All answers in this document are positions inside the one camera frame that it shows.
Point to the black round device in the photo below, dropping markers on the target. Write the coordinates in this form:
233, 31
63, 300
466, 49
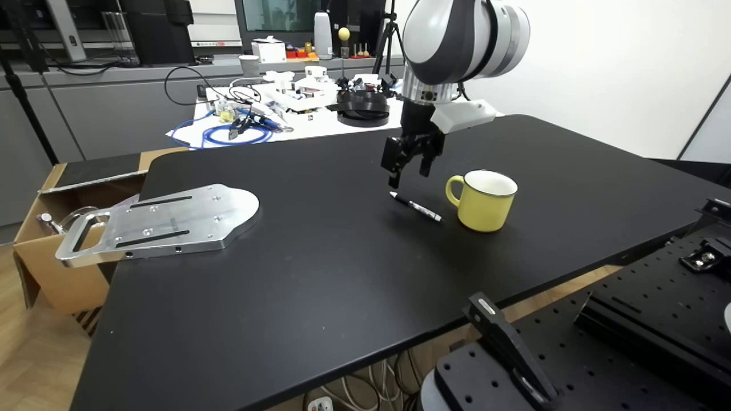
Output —
363, 103

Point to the black computer tower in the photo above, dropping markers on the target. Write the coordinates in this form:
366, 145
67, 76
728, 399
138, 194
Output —
155, 30

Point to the brown cardboard box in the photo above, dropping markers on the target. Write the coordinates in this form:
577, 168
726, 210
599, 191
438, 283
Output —
60, 286

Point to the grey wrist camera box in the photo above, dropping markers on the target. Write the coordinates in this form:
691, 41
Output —
463, 115

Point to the black clamp mount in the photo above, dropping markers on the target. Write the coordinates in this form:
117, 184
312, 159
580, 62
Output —
509, 343

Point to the dark computer monitor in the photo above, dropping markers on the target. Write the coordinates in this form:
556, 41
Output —
277, 19

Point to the white leaning panel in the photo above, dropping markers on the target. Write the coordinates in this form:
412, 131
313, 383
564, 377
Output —
715, 132

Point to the white cluttered table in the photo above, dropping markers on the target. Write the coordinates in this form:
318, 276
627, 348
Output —
321, 125

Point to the black metal bracket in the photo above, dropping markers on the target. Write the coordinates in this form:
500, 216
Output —
718, 210
704, 256

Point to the grey counter cabinet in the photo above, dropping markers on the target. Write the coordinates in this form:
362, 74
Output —
106, 115

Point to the aluminium mounting plate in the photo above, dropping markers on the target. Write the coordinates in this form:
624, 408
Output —
173, 219

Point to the yellow enamel mug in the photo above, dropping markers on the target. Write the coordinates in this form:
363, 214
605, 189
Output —
487, 205

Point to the round yellow knob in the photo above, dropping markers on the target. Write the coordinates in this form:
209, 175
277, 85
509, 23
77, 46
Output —
342, 34

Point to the small red item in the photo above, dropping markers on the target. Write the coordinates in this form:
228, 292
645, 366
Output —
297, 52

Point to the white electronics pile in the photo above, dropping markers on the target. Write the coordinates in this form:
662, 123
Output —
297, 92

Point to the white lidded container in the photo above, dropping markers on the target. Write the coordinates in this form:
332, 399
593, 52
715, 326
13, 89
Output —
268, 50

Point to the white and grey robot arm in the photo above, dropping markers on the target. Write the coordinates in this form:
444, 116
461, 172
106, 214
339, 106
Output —
458, 37

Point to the thin black camera tripod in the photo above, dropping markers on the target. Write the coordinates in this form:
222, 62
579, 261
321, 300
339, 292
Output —
390, 30

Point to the white cylindrical speaker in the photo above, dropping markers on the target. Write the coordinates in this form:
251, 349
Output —
322, 37

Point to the black perforated breadboard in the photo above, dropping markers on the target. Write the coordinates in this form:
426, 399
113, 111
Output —
595, 372

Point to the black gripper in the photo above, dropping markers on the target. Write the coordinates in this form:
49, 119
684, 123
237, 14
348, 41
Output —
417, 125

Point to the black rail block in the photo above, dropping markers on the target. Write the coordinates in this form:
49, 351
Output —
654, 343

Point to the black tripod stand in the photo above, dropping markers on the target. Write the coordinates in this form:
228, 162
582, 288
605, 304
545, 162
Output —
26, 106

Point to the black and silver pen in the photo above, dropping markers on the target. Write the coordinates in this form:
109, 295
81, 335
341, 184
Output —
418, 205

